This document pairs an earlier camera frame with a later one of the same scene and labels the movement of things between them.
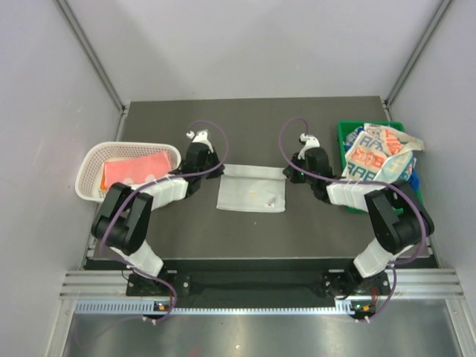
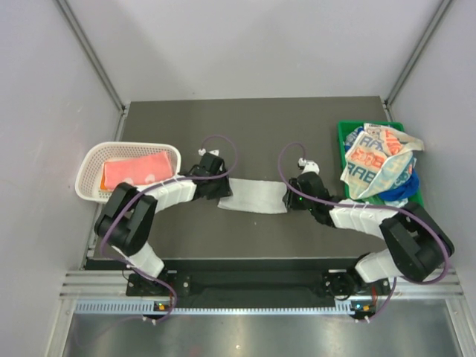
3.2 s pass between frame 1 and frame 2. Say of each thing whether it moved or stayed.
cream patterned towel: stayed
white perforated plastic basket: stayed
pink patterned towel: stayed
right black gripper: moved
